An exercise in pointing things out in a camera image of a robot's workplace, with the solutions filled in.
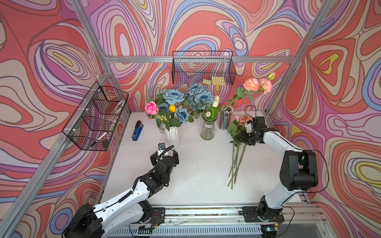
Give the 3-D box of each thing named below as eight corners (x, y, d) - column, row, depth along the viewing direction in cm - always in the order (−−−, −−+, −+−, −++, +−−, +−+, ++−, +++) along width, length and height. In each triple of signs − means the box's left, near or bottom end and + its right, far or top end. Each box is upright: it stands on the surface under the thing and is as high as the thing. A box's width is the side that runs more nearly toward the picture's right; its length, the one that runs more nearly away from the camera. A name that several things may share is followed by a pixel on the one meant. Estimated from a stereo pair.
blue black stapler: (133, 141, 105) (131, 136, 101) (139, 125, 115) (137, 120, 111) (138, 141, 105) (136, 136, 101) (144, 125, 115) (142, 120, 110)
